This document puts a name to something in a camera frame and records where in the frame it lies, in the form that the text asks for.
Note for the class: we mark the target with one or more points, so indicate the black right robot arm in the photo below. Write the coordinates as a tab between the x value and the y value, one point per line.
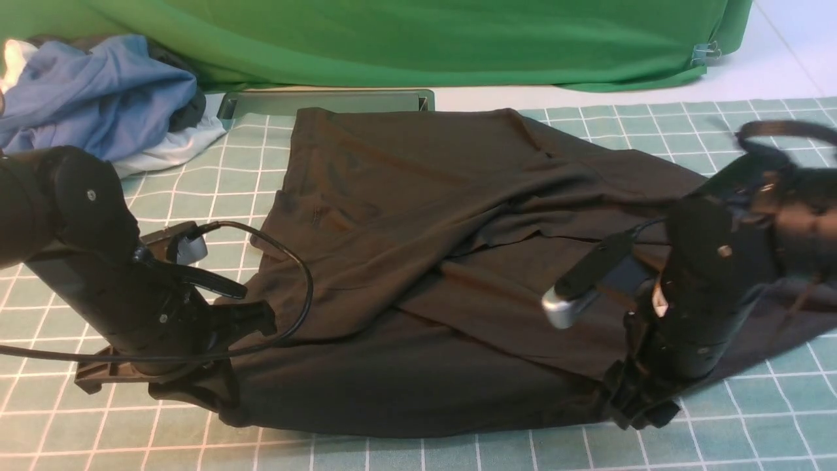
798	201

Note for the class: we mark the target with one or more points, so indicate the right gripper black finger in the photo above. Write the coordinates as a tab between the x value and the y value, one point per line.
634	398

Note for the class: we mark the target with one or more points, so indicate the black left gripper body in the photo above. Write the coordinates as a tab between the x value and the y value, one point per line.
159	324

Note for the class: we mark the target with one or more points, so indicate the green backdrop cloth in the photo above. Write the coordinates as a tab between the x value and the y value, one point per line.
591	46

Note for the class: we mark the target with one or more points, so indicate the dark gray long-sleeve shirt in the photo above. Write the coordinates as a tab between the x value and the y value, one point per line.
431	239

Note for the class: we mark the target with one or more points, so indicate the gray metal rail bracket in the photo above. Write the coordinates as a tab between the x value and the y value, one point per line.
235	105

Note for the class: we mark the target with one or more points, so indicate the blue crumpled garment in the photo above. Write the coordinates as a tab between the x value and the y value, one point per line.
113	102

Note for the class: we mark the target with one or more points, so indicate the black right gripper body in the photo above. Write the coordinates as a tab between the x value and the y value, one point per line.
718	268

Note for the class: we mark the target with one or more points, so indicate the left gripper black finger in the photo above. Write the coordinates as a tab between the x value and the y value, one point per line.
213	387
91	376

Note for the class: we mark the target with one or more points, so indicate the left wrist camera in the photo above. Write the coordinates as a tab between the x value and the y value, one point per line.
181	244

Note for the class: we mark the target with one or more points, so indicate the metal binder clip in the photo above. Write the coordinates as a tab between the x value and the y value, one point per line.
702	54

